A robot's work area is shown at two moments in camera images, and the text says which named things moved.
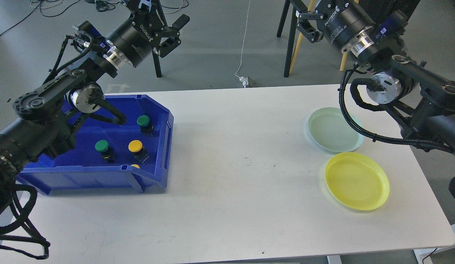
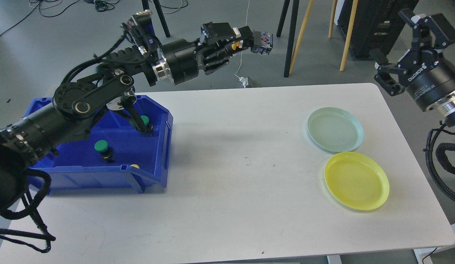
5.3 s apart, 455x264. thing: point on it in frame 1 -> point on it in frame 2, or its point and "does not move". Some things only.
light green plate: (330, 131) does not move
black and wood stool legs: (298, 5) does not move
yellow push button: (139, 152) -> (263, 43)
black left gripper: (136, 38) -> (181, 60)
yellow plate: (357, 181) does not move
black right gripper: (342, 21) -> (433, 82)
